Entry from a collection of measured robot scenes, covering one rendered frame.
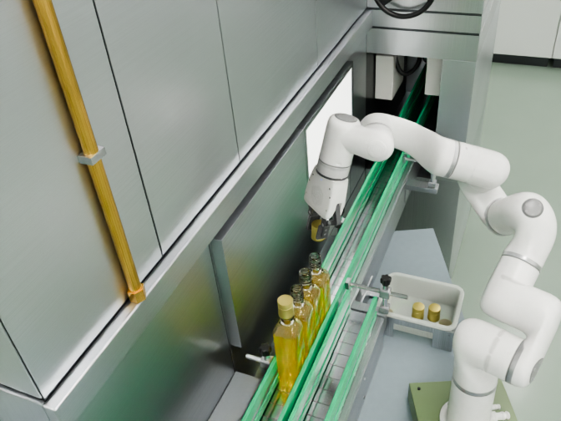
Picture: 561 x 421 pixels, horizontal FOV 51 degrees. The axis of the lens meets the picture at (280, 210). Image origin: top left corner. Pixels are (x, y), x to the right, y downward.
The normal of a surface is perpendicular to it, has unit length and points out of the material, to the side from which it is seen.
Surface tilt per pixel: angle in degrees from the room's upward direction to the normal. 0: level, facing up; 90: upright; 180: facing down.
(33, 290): 90
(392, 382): 0
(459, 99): 90
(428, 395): 3
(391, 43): 90
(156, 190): 90
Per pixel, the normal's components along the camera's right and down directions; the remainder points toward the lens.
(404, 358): -0.08, -0.79
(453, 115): -0.39, 0.59
